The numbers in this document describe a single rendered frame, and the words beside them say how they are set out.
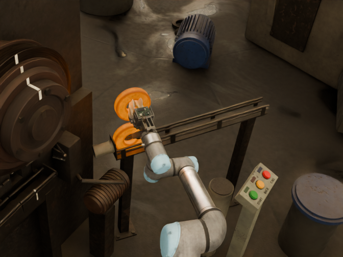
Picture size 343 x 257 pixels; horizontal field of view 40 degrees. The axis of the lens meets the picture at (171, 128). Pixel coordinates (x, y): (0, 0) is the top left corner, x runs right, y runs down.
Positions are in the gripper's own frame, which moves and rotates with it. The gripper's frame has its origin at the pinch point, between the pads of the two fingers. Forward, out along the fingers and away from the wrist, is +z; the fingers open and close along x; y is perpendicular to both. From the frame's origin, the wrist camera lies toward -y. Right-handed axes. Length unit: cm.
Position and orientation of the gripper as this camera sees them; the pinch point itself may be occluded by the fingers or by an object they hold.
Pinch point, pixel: (132, 100)
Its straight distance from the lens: 197.8
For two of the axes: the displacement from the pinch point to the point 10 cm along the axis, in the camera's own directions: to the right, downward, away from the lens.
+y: 2.1, -5.5, -8.1
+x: -9.1, 1.9, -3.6
